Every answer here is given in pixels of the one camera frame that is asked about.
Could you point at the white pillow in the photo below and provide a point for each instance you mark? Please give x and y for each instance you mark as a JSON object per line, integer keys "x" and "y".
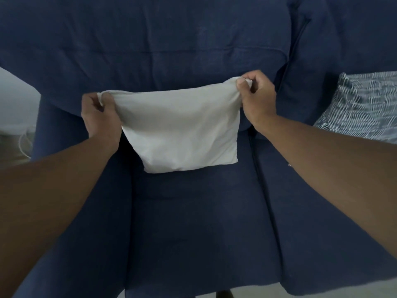
{"x": 183, "y": 127}

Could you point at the person's left thumb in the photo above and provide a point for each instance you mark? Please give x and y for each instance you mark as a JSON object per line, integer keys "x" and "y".
{"x": 107, "y": 100}

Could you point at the person's left forearm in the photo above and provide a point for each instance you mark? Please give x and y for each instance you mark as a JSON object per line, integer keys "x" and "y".
{"x": 46, "y": 207}

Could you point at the person's right forearm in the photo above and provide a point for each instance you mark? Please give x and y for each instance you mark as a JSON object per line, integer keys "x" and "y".
{"x": 335, "y": 179}

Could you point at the person's left hand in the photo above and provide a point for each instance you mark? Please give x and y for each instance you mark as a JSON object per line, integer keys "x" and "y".
{"x": 99, "y": 117}

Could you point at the person's right thumb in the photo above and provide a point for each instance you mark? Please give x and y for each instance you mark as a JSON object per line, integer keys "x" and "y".
{"x": 243, "y": 85}

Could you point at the person's right hand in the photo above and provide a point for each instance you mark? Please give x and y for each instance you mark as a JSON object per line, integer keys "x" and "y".
{"x": 259, "y": 99}

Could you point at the blue white patterned cushion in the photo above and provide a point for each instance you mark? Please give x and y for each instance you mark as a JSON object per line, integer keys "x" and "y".
{"x": 359, "y": 105}

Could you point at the dark blue fabric sofa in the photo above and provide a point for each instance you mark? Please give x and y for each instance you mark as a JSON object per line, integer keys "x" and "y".
{"x": 198, "y": 183}

